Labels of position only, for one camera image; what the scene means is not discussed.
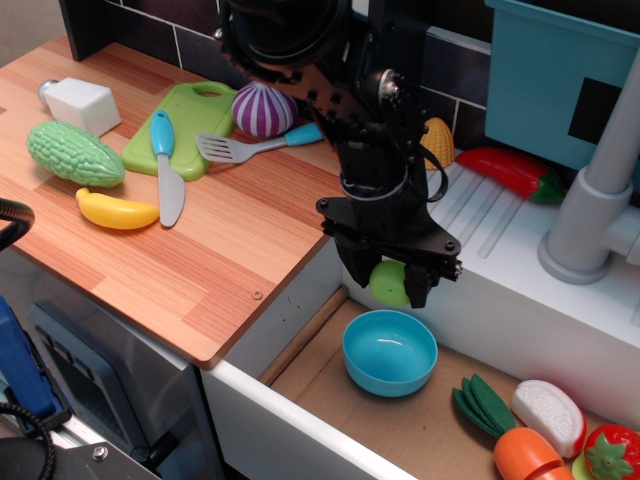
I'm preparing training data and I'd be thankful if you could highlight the green toy cutting board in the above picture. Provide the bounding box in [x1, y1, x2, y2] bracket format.
[121, 81, 236, 182]

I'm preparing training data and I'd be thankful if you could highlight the grey toy oven door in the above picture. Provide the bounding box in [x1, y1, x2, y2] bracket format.
[28, 302, 205, 479]

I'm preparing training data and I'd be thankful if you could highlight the white toy sink unit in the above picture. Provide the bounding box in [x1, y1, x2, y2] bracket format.
[203, 170, 639, 479]

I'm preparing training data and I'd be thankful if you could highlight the blue box bottom left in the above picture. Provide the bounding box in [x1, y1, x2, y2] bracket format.
[1, 298, 72, 429]

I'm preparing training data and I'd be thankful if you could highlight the yellow toy corn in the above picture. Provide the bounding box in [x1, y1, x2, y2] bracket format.
[420, 117, 455, 167]

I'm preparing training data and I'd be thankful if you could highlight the red toy strawberry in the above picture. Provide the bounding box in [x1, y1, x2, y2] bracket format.
[583, 424, 639, 480]

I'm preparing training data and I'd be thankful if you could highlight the orange toy carrot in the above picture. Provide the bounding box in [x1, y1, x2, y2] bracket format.
[452, 374, 574, 479]

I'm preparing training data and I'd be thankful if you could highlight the black gooseneck tube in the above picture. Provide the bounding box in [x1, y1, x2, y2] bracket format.
[0, 198, 35, 250]

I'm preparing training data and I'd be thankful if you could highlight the green toy pear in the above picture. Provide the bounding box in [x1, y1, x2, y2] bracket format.
[369, 260, 410, 307]

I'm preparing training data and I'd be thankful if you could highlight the teal plastic bin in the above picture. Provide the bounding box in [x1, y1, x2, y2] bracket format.
[485, 1, 639, 170]

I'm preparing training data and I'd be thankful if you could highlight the black cable bottom left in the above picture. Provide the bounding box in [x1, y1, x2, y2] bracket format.
[0, 401, 56, 480]

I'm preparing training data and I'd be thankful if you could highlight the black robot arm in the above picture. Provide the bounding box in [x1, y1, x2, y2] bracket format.
[215, 1, 461, 308]

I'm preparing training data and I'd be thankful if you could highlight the white salt shaker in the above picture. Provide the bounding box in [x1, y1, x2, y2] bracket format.
[38, 77, 121, 137]

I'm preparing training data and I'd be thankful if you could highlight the blue plastic bowl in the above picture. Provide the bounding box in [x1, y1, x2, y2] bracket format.
[342, 310, 439, 398]

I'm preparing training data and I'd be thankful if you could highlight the toy knife blue handle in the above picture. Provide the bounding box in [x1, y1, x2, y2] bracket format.
[150, 110, 186, 228]

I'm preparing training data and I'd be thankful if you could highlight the yellow toy banana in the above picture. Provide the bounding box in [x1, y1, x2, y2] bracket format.
[75, 188, 160, 230]

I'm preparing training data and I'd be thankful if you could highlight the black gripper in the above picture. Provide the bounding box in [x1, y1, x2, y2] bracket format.
[316, 169, 462, 308]

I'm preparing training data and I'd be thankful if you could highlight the green toy bitter gourd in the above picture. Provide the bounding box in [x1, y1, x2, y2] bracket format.
[26, 120, 126, 188]

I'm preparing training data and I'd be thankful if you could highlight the grey toy spatula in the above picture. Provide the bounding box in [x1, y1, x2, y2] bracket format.
[196, 123, 323, 165]

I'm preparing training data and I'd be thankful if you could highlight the purple striped toy onion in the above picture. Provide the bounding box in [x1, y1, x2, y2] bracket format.
[232, 82, 298, 138]

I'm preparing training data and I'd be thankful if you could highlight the grey toy faucet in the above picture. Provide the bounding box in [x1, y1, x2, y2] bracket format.
[538, 58, 639, 285]

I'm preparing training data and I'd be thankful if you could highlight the red toy chili pepper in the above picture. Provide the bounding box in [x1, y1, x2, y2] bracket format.
[456, 147, 564, 204]

